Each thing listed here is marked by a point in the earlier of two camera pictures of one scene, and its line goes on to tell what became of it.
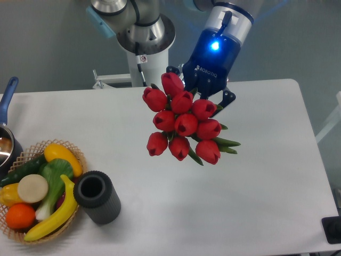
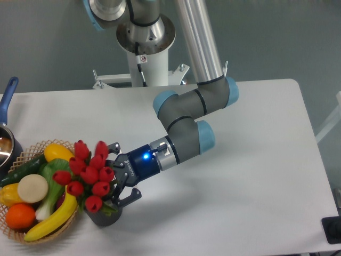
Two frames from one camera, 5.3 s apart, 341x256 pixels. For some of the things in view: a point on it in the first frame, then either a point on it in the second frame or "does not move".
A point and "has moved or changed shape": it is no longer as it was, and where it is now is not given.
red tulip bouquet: x=183 y=124 has moved or changed shape
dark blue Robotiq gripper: x=208 y=69 to x=132 y=166
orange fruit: x=20 y=216 does not move
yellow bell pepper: x=9 y=195 does not move
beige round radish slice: x=33 y=188 does not move
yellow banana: x=65 y=213 does not move
